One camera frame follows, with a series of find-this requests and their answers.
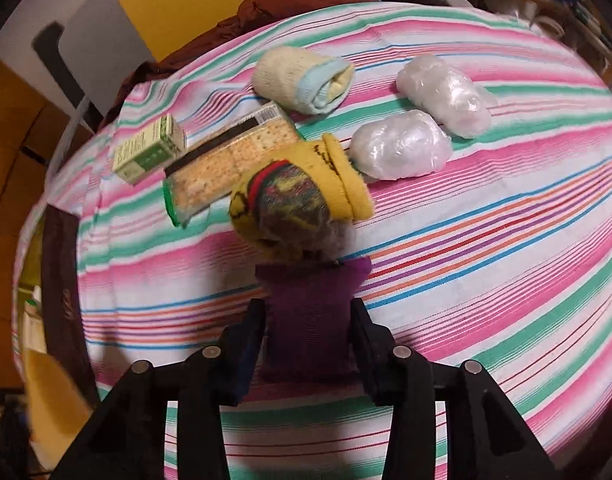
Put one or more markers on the green white small box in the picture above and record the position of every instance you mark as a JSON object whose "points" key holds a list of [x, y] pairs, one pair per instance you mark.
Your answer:
{"points": [[151, 148]]}

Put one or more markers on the striped pink green tablecloth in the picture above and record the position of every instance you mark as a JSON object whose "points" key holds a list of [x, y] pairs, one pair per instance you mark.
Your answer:
{"points": [[504, 256]]}

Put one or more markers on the cream blue rolled sock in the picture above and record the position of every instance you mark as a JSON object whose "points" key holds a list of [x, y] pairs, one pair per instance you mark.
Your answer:
{"points": [[303, 80]]}

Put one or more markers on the blue yellow grey chair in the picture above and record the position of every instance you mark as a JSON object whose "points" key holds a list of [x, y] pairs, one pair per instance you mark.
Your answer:
{"points": [[94, 51]]}

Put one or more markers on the cracker pack clear wrap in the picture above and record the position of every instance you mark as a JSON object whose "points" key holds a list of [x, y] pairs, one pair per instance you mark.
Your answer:
{"points": [[207, 171]]}

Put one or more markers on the purple snack pouch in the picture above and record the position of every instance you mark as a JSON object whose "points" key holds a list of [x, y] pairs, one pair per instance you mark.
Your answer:
{"points": [[309, 317]]}

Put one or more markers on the dark red garment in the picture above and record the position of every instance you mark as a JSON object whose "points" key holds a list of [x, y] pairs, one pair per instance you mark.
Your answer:
{"points": [[251, 15]]}

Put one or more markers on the white plastic bag bundle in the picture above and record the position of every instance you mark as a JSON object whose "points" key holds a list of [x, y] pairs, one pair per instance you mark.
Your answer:
{"points": [[447, 94]]}

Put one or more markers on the yellow patterned rolled sock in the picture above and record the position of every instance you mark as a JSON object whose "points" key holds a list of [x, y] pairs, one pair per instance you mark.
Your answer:
{"points": [[301, 202]]}

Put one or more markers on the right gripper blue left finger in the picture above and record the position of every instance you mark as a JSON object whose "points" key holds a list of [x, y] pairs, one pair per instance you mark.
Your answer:
{"points": [[240, 345]]}

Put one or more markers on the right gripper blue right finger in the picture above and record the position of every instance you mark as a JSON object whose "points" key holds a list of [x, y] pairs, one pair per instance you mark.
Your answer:
{"points": [[373, 346]]}

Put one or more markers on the yellow sponge block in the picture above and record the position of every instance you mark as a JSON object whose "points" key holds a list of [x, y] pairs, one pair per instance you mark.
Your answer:
{"points": [[56, 409]]}

